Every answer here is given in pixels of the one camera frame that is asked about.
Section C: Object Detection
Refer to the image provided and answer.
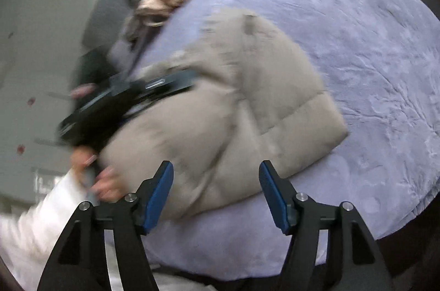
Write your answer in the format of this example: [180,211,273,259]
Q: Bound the person's left hand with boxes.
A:
[70,147,126,205]

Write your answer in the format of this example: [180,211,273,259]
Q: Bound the person's left forearm white sleeve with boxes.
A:
[0,171,114,291]

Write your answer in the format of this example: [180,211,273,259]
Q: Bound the beige puffer jacket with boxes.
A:
[100,7,348,221]

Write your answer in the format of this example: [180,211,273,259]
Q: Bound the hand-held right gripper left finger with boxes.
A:
[37,160,174,291]

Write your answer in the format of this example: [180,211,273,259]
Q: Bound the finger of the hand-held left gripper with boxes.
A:
[142,68,198,100]

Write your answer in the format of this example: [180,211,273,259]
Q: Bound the purple embossed blanket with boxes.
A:
[106,0,440,281]

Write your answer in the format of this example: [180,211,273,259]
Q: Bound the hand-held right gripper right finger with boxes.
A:
[258,160,394,291]

